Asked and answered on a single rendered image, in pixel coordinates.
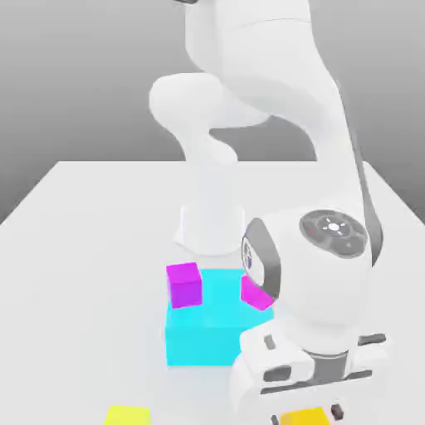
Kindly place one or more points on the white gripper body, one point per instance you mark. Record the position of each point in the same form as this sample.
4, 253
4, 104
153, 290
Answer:
298, 396

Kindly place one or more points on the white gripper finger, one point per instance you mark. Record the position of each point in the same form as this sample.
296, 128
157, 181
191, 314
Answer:
275, 420
337, 411

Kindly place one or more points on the small yellow cube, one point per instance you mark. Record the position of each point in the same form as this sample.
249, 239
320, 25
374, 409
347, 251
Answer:
303, 417
127, 415

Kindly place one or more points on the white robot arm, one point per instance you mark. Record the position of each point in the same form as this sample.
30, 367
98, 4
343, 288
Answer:
259, 66

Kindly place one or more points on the small magenta cube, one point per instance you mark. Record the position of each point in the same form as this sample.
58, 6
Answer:
184, 285
254, 295

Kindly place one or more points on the large cyan box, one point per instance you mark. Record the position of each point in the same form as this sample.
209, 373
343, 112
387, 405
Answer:
206, 338

